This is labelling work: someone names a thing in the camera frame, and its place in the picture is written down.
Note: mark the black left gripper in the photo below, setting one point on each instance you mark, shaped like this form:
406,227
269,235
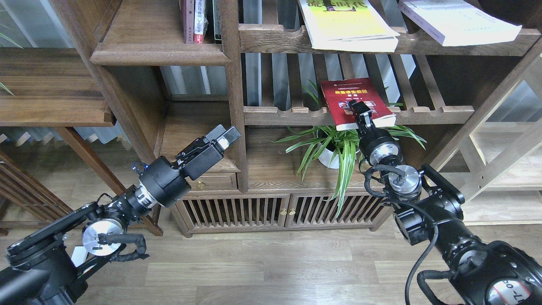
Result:
164,182

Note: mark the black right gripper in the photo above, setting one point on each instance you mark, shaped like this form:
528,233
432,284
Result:
377,145

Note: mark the white lavender book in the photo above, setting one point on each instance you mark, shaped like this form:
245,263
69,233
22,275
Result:
458,23

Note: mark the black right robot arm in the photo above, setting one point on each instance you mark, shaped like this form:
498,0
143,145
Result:
428,207

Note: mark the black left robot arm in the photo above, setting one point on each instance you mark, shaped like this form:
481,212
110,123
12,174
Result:
41,272

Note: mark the light wooden shelf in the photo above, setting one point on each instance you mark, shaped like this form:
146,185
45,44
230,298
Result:
501,146

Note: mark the green spider plant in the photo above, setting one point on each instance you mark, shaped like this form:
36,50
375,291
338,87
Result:
337,94

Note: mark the white plant pot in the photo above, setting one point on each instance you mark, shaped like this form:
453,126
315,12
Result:
337,144

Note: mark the dark wooden bookshelf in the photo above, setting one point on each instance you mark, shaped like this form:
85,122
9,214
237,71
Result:
165,92

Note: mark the left slatted cabinet door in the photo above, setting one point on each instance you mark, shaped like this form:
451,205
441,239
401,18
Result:
232,213

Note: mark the yellow cover book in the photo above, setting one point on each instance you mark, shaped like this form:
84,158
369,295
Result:
347,25

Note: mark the red white upright book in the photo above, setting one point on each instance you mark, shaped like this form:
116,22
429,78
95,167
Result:
200,21

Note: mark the dark upright book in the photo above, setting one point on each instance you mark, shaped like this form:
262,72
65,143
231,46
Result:
217,31

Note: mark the white stand leg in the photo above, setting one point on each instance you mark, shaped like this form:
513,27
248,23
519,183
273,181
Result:
79,255

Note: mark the dark slatted wooden chair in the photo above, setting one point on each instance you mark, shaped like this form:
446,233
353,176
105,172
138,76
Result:
17,186

